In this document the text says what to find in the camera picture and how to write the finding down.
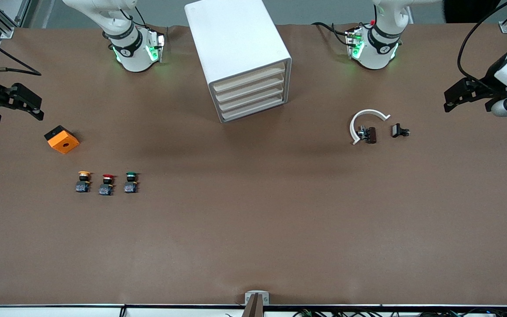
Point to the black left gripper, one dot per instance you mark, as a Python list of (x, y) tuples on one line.
[(487, 86)]

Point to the green push button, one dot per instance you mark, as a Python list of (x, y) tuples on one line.
[(130, 188)]

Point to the yellow push button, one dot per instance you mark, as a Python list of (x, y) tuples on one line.
[(82, 187)]

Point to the red push button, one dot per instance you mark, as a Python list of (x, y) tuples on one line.
[(105, 189)]

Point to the orange box with black base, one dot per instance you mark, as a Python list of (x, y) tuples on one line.
[(64, 143)]

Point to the small black clip component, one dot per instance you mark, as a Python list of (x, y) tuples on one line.
[(396, 130)]

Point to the white curved plastic piece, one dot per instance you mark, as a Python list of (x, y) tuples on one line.
[(369, 111)]

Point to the dark brown terminal component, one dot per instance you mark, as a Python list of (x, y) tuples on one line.
[(371, 134)]

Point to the brown table mat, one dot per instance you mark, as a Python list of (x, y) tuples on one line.
[(253, 220)]

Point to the white table edge rail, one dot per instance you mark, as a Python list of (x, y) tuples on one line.
[(60, 312)]

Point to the grey metal bracket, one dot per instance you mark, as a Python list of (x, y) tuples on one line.
[(266, 300)]

